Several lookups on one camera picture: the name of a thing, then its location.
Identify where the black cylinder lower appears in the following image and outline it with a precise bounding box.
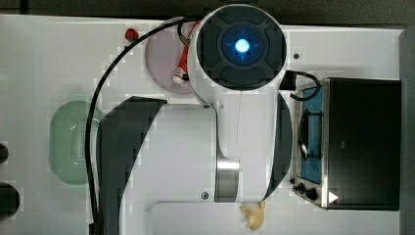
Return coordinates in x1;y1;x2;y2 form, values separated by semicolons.
0;182;20;220

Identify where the grey round plate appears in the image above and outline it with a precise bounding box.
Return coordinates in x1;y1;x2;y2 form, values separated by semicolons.
145;25;192;95

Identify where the yellow banana toy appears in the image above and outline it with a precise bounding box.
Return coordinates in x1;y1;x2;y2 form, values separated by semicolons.
240;201;265;231

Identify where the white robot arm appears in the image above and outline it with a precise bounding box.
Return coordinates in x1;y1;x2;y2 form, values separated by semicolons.
96;4;290;235

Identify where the green plastic strainer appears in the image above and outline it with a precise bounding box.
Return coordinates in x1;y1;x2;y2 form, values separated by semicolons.
49;101;90;185

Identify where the silver black toaster oven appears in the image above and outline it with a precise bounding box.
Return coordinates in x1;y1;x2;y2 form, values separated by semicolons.
290;77;401;211

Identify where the small red strawberry toy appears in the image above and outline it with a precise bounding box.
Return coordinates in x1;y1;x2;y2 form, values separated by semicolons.
124;28;139;41

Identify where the red ketchup bottle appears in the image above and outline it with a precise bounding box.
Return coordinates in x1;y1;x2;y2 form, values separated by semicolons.
172;21;200;84

